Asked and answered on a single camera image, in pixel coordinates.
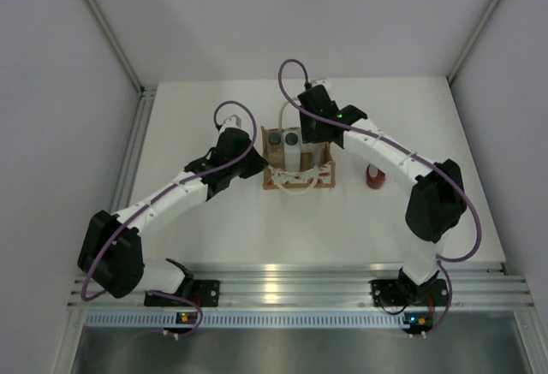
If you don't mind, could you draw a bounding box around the burlap watermelon print bag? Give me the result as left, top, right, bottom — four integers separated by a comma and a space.
261, 102, 336, 195

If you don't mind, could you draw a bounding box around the red bottle red cap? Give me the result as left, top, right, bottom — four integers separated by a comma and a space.
365, 163, 386, 190

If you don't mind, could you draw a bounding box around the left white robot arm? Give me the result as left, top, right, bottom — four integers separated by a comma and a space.
77, 127, 266, 306

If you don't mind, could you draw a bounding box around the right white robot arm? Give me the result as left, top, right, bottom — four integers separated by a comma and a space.
297, 83, 467, 306

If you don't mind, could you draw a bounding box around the white bottle grey cap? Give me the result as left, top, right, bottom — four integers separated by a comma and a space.
283, 130, 301, 172

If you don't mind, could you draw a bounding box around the clear bottle grey cap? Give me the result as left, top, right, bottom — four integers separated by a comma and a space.
266, 130, 284, 169

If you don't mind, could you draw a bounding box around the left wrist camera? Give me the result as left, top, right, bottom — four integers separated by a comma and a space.
221, 115, 241, 131

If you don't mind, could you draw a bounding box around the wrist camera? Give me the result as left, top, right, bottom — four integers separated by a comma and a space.
221, 115, 241, 131
311, 78, 330, 89

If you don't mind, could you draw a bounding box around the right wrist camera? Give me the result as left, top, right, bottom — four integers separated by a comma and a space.
311, 78, 330, 89

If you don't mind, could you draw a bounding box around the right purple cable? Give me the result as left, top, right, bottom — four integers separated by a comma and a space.
277, 58, 482, 337

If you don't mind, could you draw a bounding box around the purple cable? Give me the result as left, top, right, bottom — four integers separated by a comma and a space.
80, 99, 253, 341
277, 58, 482, 337

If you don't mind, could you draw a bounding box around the left aluminium frame post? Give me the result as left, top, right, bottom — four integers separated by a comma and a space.
81, 0, 158, 211

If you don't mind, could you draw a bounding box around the aluminium frame post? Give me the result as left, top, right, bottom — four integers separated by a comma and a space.
446, 0, 504, 86
81, 0, 158, 211

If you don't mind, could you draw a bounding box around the aluminium mounting rail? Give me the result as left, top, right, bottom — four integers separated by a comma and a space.
67, 261, 535, 312

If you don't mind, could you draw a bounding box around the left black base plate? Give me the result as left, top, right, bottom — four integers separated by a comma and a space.
144, 278, 221, 307

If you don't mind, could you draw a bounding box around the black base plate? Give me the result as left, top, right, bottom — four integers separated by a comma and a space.
370, 278, 450, 309
144, 278, 221, 307

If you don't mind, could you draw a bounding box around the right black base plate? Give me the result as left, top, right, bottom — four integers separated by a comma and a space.
370, 278, 450, 309

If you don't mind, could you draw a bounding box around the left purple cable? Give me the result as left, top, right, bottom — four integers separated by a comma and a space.
80, 99, 253, 341

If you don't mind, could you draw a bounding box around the perforated cable duct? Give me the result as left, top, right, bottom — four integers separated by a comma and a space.
85, 311, 426, 329

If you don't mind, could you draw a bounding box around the right aluminium frame post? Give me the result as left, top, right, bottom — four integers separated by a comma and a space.
446, 0, 504, 86

